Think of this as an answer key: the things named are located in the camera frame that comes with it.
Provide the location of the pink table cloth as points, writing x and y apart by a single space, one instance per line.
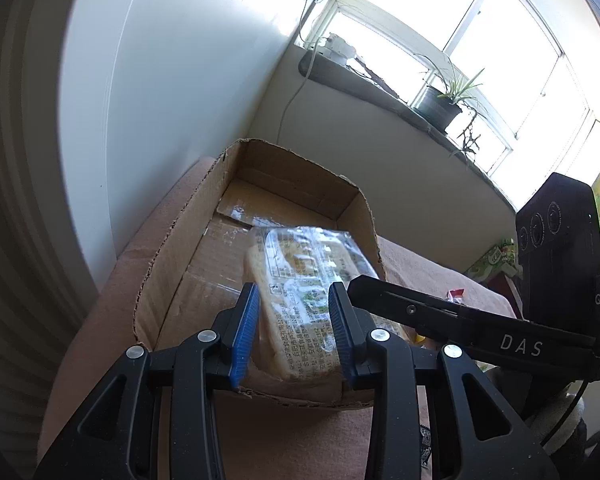
257 439

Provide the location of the white power box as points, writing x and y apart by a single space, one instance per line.
337 50

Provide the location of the potted spider plant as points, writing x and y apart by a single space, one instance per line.
441 107

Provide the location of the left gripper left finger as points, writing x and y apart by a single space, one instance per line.
114 433

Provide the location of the bread cracker pack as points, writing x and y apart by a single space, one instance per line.
293 269

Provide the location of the green printed bag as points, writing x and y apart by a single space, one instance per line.
500 258

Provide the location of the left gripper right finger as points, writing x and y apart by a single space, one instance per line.
475 433

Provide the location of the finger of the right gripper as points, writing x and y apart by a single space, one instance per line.
431 316

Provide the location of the brown cardboard box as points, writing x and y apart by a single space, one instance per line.
265 215

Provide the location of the red date snack bag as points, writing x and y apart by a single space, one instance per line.
456 296

